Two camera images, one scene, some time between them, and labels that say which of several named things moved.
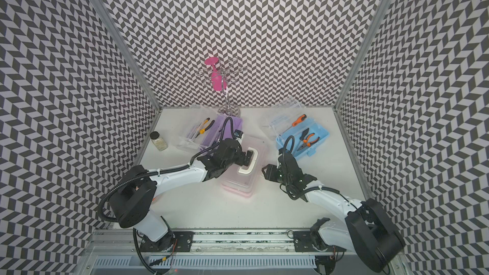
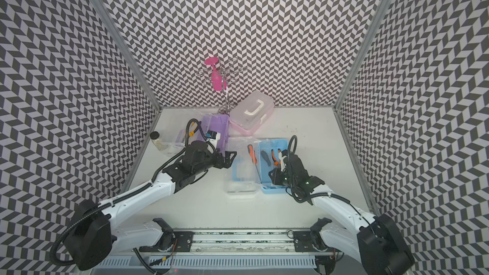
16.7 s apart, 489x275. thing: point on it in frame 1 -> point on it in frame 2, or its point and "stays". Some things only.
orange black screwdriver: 298,120 -> 253,153
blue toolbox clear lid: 291,109 -> 243,176
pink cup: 219,83 stays
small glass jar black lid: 158,141 stays
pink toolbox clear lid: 244,179 -> 249,114
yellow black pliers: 202,128 -> 191,133
